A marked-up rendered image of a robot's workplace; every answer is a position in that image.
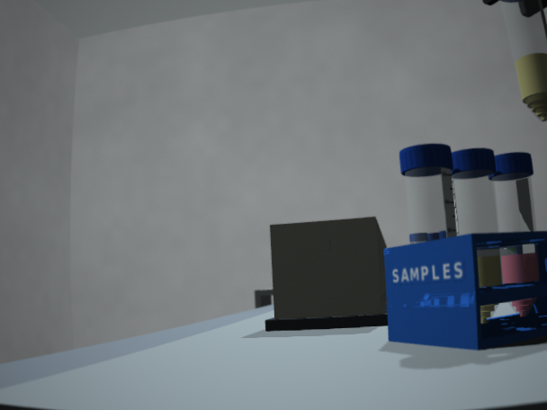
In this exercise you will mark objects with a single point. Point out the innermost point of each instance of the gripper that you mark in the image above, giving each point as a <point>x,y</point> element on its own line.
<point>491,2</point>

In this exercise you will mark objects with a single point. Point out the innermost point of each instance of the blue tube rack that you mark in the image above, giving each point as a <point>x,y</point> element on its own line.
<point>434,296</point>

